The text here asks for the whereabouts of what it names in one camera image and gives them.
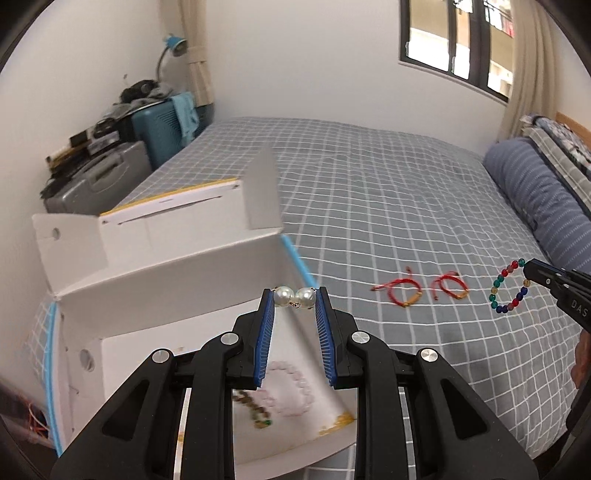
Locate wooden and jade bead bracelet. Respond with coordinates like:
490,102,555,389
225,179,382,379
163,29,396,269
233,389,273,430

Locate black bag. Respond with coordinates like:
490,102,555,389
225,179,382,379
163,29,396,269
121,79,171,104

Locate white cardboard box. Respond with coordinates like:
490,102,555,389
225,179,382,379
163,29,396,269
31,143,361,467

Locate blue striped pillow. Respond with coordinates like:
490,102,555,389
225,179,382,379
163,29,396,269
482,137,591,278

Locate teal suitcase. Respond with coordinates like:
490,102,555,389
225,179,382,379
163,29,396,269
131,92,206,171

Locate white pearl earrings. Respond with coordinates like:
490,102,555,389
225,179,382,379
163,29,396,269
273,286,317,310

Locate grey checked bedsheet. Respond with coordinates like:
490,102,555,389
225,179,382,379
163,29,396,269
102,115,591,462

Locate folded striped blanket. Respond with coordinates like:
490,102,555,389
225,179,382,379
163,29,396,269
522,115,591,204

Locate pink bead bracelet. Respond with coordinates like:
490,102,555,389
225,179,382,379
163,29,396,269
267,361,315,416

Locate person's right hand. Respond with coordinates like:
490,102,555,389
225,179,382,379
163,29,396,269
573,332,591,384

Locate navy plaid pillow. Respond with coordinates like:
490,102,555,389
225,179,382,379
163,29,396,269
531,115,591,164

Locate blue desk lamp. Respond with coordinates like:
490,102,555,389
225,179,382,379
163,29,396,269
154,33,188,86

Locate red cord bracelet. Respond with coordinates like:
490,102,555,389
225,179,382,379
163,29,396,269
431,273,469,300
372,268,423,308

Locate tied beige curtain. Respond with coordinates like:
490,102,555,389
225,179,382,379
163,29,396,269
180,0,215,134

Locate multicolour glass bead bracelet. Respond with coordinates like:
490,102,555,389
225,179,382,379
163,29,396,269
489,258,532,315

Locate teal cloth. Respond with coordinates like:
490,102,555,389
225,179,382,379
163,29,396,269
168,91,201,144

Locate grey suitcase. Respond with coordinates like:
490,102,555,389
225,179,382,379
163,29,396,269
44,141,153,215

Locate long beige curtain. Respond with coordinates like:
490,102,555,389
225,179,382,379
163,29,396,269
496,0,591,144

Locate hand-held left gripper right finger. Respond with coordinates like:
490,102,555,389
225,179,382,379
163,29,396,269
314,288,539,480

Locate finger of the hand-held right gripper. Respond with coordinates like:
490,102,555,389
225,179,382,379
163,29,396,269
524,275,570,296
526,259,591,288

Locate dark framed window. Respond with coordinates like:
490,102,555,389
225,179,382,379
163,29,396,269
398,0,515,104

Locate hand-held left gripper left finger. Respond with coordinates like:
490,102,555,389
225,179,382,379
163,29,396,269
50,288,278,480

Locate wooden headboard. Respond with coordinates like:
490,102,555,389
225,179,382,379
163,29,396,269
554,111,591,139

